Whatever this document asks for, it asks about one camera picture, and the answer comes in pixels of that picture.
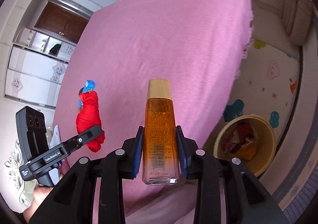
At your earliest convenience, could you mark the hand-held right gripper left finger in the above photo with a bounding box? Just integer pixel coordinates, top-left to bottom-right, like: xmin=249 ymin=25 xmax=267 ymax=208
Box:
xmin=30 ymin=126 xmax=144 ymax=224

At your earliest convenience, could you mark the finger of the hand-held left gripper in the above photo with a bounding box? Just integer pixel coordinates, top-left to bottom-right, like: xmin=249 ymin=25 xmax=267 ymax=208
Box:
xmin=61 ymin=125 xmax=102 ymax=157

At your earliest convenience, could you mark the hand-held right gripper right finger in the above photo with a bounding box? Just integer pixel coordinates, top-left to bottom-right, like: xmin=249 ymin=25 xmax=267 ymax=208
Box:
xmin=175 ymin=126 xmax=290 ymax=224

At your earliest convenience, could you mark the red fabric pouch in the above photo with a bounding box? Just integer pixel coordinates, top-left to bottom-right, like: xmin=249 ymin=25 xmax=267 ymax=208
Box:
xmin=76 ymin=91 xmax=105 ymax=152

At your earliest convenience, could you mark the amber bottle with gold cap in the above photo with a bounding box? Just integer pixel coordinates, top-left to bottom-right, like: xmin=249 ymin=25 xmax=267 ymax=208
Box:
xmin=142 ymin=79 xmax=179 ymax=186

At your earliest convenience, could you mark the red white wrapper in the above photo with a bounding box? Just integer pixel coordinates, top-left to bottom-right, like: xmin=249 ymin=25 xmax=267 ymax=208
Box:
xmin=225 ymin=135 xmax=245 ymax=150

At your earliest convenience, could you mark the blue cardboard box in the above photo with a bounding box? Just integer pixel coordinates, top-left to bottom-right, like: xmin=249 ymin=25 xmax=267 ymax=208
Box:
xmin=78 ymin=80 xmax=96 ymax=109

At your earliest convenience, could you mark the red cloth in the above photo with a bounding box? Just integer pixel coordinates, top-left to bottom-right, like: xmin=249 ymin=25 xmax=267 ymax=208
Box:
xmin=236 ymin=123 xmax=253 ymax=140

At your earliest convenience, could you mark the beige round bin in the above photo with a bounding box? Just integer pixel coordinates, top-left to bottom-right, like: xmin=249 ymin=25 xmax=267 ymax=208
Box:
xmin=213 ymin=114 xmax=276 ymax=178

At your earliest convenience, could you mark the person's left hand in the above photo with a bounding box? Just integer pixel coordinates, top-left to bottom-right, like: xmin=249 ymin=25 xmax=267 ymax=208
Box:
xmin=23 ymin=185 xmax=55 ymax=224

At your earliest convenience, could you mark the light blue patterned pillow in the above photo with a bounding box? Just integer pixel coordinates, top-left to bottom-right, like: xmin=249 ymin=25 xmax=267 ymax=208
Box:
xmin=49 ymin=125 xmax=61 ymax=151

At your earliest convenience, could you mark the pink pillow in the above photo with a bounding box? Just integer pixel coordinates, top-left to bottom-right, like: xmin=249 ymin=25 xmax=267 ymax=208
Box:
xmin=91 ymin=184 xmax=200 ymax=224

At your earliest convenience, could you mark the white wardrobe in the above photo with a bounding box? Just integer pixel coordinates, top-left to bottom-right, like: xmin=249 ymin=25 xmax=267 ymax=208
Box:
xmin=5 ymin=28 xmax=77 ymax=108

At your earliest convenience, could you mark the white flower print cabinet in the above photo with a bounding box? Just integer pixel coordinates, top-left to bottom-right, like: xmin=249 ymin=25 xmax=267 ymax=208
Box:
xmin=60 ymin=41 xmax=76 ymax=62

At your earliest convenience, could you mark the black bag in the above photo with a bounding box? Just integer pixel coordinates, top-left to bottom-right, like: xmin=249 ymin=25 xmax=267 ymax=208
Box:
xmin=49 ymin=43 xmax=62 ymax=56

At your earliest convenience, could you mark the cartoon print floor mat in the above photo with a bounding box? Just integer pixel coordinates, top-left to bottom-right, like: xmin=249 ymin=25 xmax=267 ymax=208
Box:
xmin=204 ymin=38 xmax=302 ymax=190

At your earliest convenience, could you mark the brown wooden door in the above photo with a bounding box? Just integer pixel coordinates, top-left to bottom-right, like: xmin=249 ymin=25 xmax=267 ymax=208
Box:
xmin=33 ymin=2 xmax=91 ymax=45

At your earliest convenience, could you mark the grey floor mat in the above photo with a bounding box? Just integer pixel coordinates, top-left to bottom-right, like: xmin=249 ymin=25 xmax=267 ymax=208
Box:
xmin=271 ymin=149 xmax=318 ymax=224

